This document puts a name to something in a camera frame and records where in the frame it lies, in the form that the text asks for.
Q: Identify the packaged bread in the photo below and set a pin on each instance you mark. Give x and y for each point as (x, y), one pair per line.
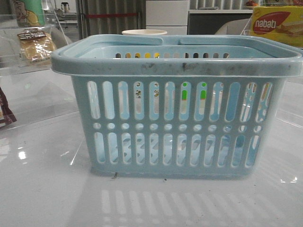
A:
(36, 46)

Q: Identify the light blue plastic basket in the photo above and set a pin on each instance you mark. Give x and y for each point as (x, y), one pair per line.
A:
(177, 105)

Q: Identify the white paper cup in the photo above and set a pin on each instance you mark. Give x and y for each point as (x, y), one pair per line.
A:
(144, 32)

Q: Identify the green and yellow snack bag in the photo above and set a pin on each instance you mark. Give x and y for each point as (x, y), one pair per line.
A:
(29, 13)

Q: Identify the yellow nabati wafer box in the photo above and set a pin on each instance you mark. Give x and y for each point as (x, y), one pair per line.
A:
(279, 14)

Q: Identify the white cabinet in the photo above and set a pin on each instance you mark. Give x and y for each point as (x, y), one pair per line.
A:
(168, 15)

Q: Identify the dark red snack packet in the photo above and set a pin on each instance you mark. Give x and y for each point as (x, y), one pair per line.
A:
(6, 115)

